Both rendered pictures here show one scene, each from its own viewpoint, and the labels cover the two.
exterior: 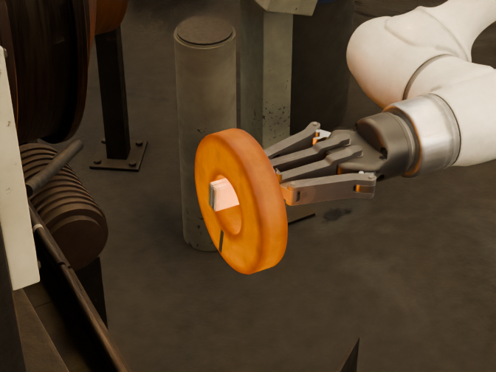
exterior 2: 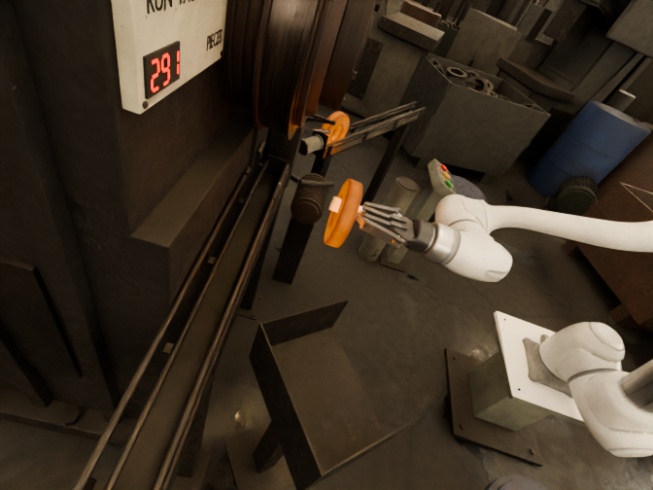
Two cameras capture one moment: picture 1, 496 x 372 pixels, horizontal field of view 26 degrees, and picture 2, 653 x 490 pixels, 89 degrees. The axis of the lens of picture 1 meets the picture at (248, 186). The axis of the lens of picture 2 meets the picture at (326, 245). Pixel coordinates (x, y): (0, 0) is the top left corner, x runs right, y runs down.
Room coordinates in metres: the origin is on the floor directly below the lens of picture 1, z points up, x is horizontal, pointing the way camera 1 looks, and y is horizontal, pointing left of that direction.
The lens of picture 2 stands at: (0.32, -0.20, 1.27)
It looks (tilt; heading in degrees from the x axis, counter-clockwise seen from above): 41 degrees down; 20
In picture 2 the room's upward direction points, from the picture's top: 24 degrees clockwise
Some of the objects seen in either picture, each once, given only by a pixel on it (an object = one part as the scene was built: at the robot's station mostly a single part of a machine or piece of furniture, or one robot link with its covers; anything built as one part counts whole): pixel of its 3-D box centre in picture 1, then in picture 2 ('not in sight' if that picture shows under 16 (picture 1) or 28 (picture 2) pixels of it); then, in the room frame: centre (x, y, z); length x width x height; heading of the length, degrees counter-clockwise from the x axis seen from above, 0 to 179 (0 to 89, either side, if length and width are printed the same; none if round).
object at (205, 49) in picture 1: (207, 139); (386, 222); (1.83, 0.08, 0.26); 0.12 x 0.12 x 0.52
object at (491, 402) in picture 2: not in sight; (510, 389); (1.49, -0.79, 0.16); 0.40 x 0.40 x 0.31; 24
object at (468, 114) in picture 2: not in sight; (458, 118); (3.75, 0.34, 0.39); 1.03 x 0.83 x 0.77; 134
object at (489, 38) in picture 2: not in sight; (480, 73); (5.46, 0.65, 0.55); 1.10 x 0.53 x 1.10; 49
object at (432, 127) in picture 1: (415, 136); (436, 242); (1.02, -0.19, 0.83); 0.09 x 0.06 x 0.09; 29
